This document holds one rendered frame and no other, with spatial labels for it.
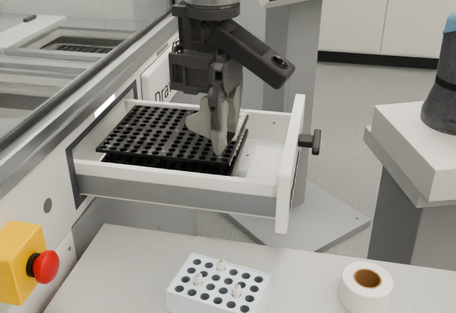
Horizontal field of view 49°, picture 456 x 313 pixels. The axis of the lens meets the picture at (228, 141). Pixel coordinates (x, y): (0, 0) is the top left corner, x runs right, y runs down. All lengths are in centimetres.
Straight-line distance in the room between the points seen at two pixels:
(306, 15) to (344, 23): 202
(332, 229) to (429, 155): 112
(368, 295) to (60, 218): 46
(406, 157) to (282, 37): 84
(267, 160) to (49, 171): 38
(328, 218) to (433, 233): 100
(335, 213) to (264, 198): 142
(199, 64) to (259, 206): 23
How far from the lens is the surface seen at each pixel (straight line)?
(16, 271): 64
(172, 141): 83
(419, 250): 118
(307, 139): 82
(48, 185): 76
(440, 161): 99
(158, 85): 110
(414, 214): 114
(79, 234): 87
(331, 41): 383
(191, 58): 66
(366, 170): 255
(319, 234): 203
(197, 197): 77
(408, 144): 104
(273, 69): 63
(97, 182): 82
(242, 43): 64
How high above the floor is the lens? 130
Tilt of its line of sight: 29 degrees down
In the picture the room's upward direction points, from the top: straight up
